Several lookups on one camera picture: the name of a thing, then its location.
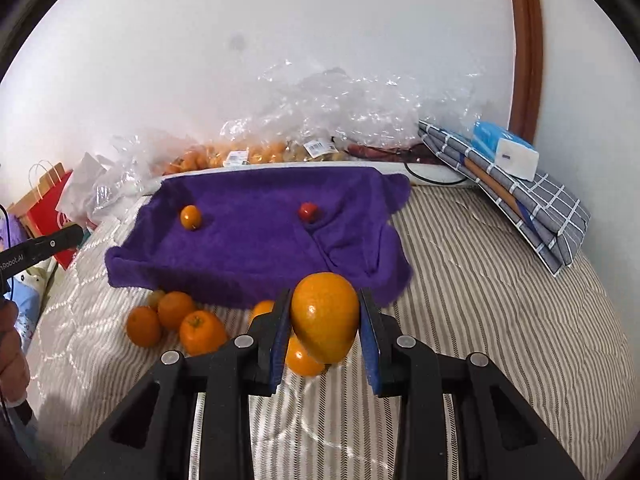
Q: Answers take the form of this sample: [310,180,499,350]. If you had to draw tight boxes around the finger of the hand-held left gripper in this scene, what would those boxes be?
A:
[34,223,85,261]

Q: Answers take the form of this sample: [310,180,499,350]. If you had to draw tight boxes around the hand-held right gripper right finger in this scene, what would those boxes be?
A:
[356,288,587,480]

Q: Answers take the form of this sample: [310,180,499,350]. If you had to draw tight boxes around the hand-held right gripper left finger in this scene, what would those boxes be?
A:
[64,288,293,480]

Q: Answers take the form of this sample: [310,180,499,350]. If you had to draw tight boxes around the yellow-orange mango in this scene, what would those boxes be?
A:
[290,272,361,365]

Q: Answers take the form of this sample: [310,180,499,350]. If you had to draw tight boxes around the person's left hand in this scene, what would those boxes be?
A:
[0,299,32,405]

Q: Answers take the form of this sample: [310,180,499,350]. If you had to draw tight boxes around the red paper bag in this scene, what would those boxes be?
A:
[9,159,85,272]

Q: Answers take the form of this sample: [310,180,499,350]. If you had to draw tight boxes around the light blue printed cloth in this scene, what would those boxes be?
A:
[10,269,52,357]

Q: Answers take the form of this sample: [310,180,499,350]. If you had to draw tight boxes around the white plastic bag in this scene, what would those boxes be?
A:
[54,152,109,227]

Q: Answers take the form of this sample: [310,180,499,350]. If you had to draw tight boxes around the crumpled clear plastic bag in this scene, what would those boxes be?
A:
[96,129,203,213]
[219,59,482,162]

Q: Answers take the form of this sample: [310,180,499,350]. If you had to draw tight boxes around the purple towel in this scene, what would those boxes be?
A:
[104,165,414,310]

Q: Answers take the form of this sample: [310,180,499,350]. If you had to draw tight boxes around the striped bed sheet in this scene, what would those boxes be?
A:
[22,179,637,480]

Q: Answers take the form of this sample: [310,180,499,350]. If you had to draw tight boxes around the small orange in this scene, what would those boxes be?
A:
[180,204,203,232]

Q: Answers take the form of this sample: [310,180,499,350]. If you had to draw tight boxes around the clear bag of oranges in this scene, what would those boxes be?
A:
[162,141,289,176]

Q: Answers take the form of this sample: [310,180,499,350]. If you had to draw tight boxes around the reddish sweet potatoes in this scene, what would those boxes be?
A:
[344,142,427,159]

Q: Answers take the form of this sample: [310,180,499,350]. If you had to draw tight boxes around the clear bag of brown fruit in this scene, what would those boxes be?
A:
[284,139,347,164]

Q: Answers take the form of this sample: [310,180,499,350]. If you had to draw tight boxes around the grey checkered folded cloth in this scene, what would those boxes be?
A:
[417,119,592,277]

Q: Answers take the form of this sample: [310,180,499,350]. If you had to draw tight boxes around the blue and white tissue pack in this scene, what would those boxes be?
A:
[470,121,541,182]

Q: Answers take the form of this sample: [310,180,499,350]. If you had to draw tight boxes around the black cable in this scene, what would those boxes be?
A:
[399,157,472,188]

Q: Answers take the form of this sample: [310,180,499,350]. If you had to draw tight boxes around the brown wooden door frame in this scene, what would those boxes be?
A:
[504,0,545,145]

